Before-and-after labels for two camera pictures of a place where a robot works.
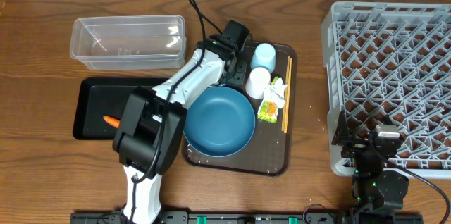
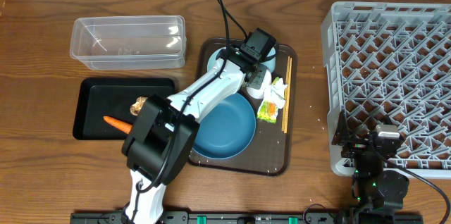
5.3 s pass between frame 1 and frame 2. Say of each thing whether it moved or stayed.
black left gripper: moved
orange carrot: stayed
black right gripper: stayed
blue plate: stayed
